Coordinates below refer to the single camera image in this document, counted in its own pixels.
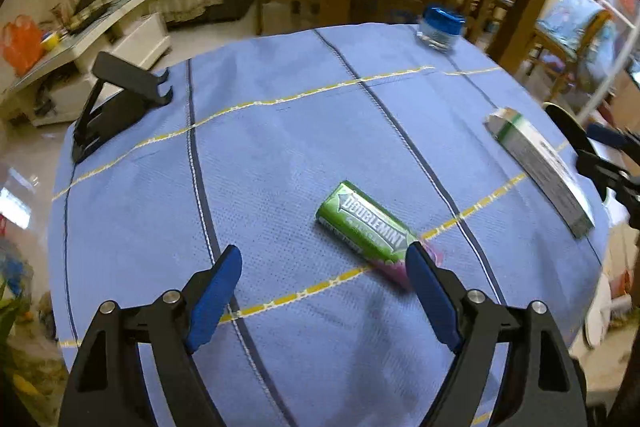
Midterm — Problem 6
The green white medicine box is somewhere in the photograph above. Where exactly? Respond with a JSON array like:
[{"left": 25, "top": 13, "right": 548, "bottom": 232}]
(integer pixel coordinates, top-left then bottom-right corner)
[{"left": 485, "top": 107, "right": 594, "bottom": 239}]

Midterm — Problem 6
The green purple gum pack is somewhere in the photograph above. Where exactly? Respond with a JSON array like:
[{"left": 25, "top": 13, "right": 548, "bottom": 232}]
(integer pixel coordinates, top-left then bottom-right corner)
[{"left": 316, "top": 180, "right": 442, "bottom": 291}]

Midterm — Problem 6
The black round trash bin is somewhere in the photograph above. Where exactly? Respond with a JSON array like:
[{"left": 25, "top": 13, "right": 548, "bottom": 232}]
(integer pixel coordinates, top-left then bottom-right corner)
[{"left": 542, "top": 102, "right": 604, "bottom": 167}]

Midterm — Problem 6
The green potted plant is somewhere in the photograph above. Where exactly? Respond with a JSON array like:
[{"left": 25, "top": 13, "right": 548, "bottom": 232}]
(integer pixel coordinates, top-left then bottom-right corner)
[{"left": 0, "top": 277, "right": 34, "bottom": 347}]

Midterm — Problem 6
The blue lidded glass jar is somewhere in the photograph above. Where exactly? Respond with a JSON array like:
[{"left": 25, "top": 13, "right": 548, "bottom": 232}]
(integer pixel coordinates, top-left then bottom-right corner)
[{"left": 416, "top": 5, "right": 465, "bottom": 52}]

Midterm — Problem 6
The black phone stand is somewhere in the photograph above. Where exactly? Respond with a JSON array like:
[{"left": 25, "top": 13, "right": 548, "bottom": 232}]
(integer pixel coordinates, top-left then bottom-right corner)
[{"left": 72, "top": 51, "right": 174, "bottom": 165}]

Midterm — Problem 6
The blue checked tablecloth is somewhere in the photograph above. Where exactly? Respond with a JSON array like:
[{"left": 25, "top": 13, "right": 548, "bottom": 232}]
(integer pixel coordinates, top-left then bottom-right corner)
[{"left": 49, "top": 24, "right": 608, "bottom": 426}]

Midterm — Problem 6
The yellow small cup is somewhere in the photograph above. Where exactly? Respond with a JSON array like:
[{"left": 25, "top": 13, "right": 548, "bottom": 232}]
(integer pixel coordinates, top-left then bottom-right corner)
[{"left": 41, "top": 31, "right": 61, "bottom": 53}]

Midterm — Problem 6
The orange plastic bag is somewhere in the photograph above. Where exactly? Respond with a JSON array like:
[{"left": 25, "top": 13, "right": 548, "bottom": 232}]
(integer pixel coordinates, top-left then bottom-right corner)
[{"left": 1, "top": 14, "right": 44, "bottom": 77}]

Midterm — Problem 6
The white coffee table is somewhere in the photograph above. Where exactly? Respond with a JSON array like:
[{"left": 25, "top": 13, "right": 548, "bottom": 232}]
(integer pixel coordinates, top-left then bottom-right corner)
[{"left": 1, "top": 0, "right": 170, "bottom": 127}]

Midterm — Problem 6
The black wifi router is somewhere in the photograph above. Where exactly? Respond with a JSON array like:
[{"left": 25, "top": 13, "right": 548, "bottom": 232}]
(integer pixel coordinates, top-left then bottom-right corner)
[{"left": 67, "top": 2, "right": 111, "bottom": 35}]

